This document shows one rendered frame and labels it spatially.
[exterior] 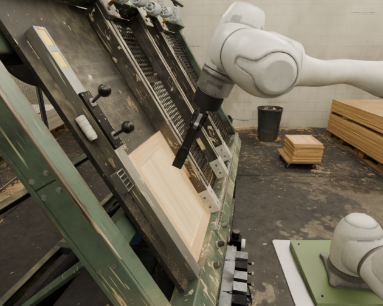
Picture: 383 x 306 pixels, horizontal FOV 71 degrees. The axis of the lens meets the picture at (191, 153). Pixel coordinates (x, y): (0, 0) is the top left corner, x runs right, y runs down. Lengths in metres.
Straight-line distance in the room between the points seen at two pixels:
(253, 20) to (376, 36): 6.67
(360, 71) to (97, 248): 0.80
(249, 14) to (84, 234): 0.63
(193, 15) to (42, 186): 5.85
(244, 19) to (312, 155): 3.83
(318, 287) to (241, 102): 5.49
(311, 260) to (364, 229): 0.31
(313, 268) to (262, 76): 1.02
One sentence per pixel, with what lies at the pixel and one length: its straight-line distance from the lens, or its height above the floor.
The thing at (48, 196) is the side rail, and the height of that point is 1.32.
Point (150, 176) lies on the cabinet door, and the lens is 1.03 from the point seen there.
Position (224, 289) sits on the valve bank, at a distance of 1.24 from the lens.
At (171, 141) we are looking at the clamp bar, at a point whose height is 1.26.
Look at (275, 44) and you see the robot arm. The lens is 0.49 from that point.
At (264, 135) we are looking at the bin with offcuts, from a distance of 5.58.
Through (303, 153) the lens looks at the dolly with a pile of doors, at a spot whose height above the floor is 0.26.
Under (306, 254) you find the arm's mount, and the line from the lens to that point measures 1.40.
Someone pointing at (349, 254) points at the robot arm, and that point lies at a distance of 1.20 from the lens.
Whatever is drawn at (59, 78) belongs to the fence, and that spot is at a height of 1.57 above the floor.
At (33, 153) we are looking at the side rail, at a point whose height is 1.43.
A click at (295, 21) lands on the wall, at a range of 6.62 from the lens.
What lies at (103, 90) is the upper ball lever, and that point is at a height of 1.55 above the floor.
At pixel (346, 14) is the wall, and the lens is 6.99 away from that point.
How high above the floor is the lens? 1.64
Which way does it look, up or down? 20 degrees down
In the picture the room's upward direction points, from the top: straight up
